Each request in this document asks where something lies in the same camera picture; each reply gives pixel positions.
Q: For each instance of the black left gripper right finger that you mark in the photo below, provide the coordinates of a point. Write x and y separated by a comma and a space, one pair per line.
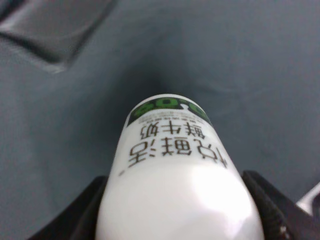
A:
281, 218

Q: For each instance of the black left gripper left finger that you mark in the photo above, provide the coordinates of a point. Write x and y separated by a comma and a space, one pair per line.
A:
79, 220

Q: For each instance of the white milk bottle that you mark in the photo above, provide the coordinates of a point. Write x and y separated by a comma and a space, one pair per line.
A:
172, 179

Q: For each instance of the black table cloth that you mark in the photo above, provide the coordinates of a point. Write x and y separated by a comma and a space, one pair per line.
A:
71, 71

